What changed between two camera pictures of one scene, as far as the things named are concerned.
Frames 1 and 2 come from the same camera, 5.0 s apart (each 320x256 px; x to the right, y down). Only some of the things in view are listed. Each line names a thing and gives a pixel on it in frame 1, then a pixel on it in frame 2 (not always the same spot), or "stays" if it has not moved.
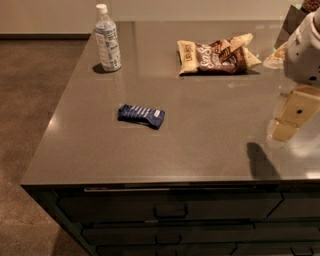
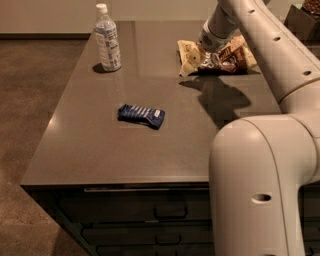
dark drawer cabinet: [189, 218] stays
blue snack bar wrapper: [136, 114] stays
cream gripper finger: [283, 131] -> [213, 59]
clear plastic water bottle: [107, 41] stays
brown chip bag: [228, 55] stays
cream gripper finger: [300, 105] -> [191, 56]
